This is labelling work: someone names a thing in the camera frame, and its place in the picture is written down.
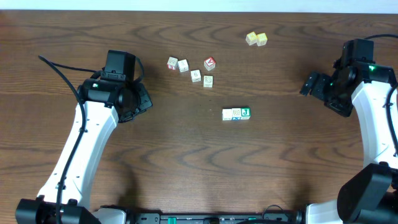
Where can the red letter A block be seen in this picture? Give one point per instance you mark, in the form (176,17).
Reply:
(209,63)

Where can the blue edged picture block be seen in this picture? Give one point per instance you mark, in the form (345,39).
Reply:
(236,113)

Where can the yellow block right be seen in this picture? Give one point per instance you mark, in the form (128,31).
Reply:
(261,39)

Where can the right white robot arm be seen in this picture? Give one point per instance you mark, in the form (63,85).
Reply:
(370,90)

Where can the wooden block red bottom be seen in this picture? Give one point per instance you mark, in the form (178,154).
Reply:
(172,63)

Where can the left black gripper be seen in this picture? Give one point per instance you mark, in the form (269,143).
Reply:
(145,98)

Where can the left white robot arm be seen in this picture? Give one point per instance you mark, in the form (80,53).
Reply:
(65,197)

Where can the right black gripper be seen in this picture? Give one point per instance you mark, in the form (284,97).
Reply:
(342,108)

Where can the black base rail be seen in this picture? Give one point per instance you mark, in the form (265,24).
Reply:
(272,214)

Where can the yellow block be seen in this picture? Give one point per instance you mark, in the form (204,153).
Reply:
(261,39)
(251,38)

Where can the wooden block round picture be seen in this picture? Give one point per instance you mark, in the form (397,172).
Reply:
(208,81)

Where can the plain white wooden block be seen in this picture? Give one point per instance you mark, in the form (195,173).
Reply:
(227,114)

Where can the wooden block animal picture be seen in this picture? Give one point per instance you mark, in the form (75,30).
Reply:
(195,76)

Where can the plain wooden picture block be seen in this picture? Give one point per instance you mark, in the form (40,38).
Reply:
(183,65)

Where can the yellow block left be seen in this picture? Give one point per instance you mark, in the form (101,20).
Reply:
(251,38)

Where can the green letter J block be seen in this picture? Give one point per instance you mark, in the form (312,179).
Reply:
(245,113)

